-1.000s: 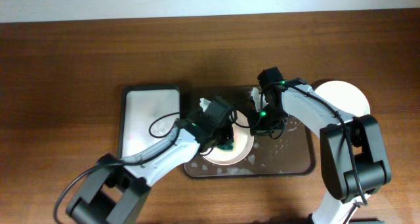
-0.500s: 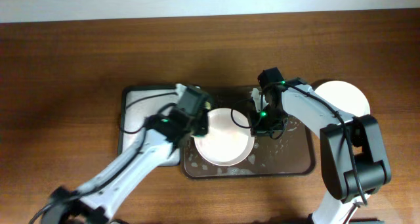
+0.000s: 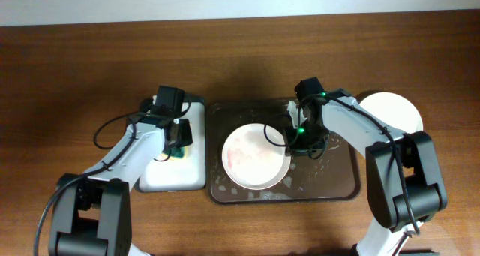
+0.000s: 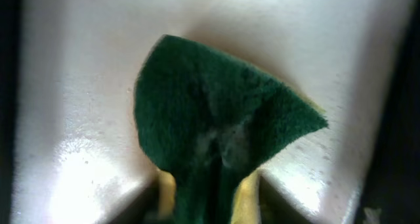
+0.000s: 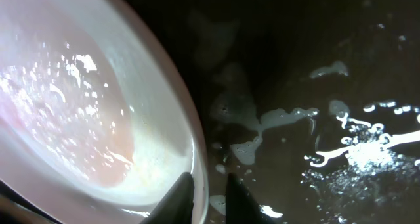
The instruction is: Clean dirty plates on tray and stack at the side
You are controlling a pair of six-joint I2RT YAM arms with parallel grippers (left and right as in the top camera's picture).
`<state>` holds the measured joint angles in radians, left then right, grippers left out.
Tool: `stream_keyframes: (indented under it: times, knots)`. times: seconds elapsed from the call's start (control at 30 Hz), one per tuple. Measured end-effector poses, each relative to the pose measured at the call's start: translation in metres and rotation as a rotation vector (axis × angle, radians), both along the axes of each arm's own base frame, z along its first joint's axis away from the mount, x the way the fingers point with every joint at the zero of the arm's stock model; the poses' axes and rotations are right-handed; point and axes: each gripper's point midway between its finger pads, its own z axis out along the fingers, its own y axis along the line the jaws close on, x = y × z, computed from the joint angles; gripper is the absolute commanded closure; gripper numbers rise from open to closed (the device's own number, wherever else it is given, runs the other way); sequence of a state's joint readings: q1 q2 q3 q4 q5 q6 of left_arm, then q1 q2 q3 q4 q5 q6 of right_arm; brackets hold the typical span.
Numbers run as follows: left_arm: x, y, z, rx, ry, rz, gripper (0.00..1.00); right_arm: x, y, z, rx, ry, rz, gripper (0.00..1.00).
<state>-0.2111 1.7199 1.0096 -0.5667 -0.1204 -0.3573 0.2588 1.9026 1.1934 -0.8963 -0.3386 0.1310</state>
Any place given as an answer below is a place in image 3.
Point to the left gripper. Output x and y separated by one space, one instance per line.
187 137

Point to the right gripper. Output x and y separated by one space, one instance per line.
298 149

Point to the pink plate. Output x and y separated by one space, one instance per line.
254 156

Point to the cream plate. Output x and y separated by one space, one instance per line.
394 110

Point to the green and yellow sponge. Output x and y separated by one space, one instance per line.
176 152

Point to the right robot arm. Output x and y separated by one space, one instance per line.
405 187

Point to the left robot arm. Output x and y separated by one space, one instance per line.
91 212

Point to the small black tray white liner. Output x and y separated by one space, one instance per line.
186 172

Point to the large brown serving tray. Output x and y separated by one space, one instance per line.
334 176

